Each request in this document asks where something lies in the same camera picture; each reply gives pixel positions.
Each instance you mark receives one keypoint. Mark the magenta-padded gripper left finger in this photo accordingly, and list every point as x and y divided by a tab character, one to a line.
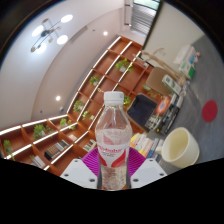
78	173

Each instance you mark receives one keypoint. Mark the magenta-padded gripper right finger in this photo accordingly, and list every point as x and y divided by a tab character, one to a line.
148	171

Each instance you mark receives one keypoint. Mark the clear plastic water bottle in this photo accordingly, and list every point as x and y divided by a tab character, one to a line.
112	140

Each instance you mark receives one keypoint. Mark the cream plastic cup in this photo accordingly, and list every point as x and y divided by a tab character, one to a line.
181	146

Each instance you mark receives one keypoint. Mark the dark book stack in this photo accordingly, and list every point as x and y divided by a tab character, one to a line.
163	113

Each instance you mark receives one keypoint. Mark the recessed ceiling spotlight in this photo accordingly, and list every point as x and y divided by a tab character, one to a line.
105	33
58	98

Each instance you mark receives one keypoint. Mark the flat round red coaster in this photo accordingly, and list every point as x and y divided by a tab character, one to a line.
209	111

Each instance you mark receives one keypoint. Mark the tall green-white carton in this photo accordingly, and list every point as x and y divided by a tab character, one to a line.
171	84

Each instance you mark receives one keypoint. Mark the wooden artist mannequin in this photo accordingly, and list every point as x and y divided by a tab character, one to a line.
168	68

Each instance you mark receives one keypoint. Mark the small green-white box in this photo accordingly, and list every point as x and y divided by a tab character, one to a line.
187	70

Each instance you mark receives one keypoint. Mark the wooden shelf unit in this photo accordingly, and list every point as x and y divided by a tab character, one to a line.
110	66

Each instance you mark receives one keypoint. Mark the flat white boxes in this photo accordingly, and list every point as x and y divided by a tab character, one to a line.
185	53

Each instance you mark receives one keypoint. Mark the ceiling air vent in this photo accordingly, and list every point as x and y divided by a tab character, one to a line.
81	33

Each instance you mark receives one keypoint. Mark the branching ceiling lamp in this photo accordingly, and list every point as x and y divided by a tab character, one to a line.
46	33

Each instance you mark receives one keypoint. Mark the grey window curtain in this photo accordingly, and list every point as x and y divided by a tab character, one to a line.
143	20

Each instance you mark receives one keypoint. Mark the window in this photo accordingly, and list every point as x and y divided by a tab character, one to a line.
146	3

